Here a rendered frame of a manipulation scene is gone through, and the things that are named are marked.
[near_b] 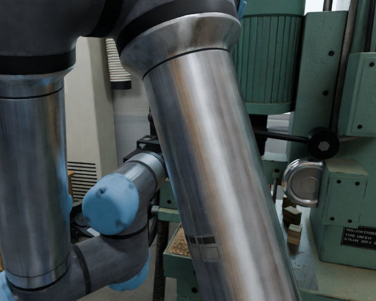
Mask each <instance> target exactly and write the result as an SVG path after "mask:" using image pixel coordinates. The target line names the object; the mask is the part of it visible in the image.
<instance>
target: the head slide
mask: <svg viewBox="0 0 376 301"><path fill-rule="evenodd" d="M332 4H333V0H323V8H322V11H310V12H306V14H305V15H304V17H303V29H302V34H301V45H300V55H299V61H298V71H297V81H296V87H295V97H294V108H293V111H292V112H290V116H289V127H288V134H289V135H294V136H301V137H306V136H307V134H308V133H309V131H311V130H312V129H314V128H316V127H326V128H329V127H330V122H331V115H332V108H333V103H334V96H335V89H336V84H337V77H338V70H339V65H340V58H341V50H342V46H343V39H344V31H345V26H346V20H347V11H346V10H340V11H332ZM286 155H287V160H288V165H287V166H289V165H290V164H291V163H292V162H294V161H295V160H297V159H300V158H304V157H313V156H312V155H311V154H310V152H309V150H308V148H307V145H306V144H305V143H297V142H290V141H287V143H286Z"/></svg>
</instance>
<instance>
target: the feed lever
mask: <svg viewBox="0 0 376 301"><path fill-rule="evenodd" d="M147 118H148V121H149V122H150V123H151V124H153V125H154V121H153V117H152V113H151V112H149V114H148V117H147ZM253 132H254V135H255V136H259V137H267V138H271V139H278V140H286V141H290V142H297V143H305V144H306V145H307V148H308V150H309V152H310V154H311V155H312V156H313V157H315V158H317V159H330V158H332V157H333V156H334V155H336V154H337V152H338V151H339V148H340V143H345V142H352V141H355V140H360V139H362V138H363V137H359V136H347V135H341V136H336V135H335V134H334V133H333V132H332V131H331V130H330V129H329V128H326V127H316V128H314V129H312V130H311V131H309V133H308V134H307V136H306V137H301V136H294V135H289V134H282V133H274V132H269V131H261V130H254V129H253Z"/></svg>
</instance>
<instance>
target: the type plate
mask: <svg viewBox="0 0 376 301"><path fill-rule="evenodd" d="M340 245H345V246H349V247H357V248H364V249H369V250H376V228H373V227H368V226H358V228H357V229H353V228H345V227H344V228H343V234H342V238H341V244H340Z"/></svg>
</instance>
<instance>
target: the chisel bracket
mask: <svg viewBox="0 0 376 301"><path fill-rule="evenodd" d="M261 160H262V163H263V167H264V170H265V173H266V177H267V181H268V184H270V185H273V184H274V177H272V174H273V170H274V169H276V168H278V169H279V170H280V171H281V177H280V178H278V185H281V186H282V184H281V180H282V175H283V172H284V171H285V169H286V168H287V165H288V160H287V155H286V154H282V153H268V152H265V153H264V155H263V156H261Z"/></svg>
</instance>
